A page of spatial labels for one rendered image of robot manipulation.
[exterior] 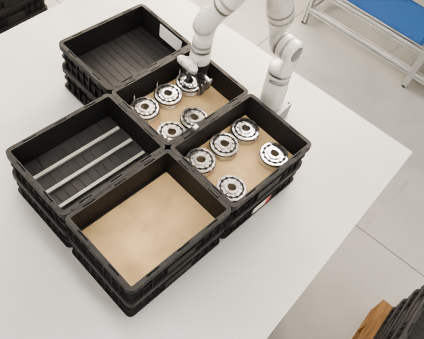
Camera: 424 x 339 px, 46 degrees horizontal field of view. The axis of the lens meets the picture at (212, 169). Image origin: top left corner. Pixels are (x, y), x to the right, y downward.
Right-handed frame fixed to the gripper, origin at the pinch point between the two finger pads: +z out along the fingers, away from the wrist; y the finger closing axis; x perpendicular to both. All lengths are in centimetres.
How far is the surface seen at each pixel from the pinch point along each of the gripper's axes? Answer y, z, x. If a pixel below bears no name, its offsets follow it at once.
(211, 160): -28.4, -0.7, 19.2
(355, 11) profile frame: 20, 56, -172
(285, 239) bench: -62, 15, 13
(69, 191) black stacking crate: -7, 2, 61
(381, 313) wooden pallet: -107, 71, -26
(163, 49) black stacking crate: 24.0, 2.4, -5.9
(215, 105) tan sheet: -10.0, 2.3, -1.7
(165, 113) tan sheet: -1.5, 2.2, 16.0
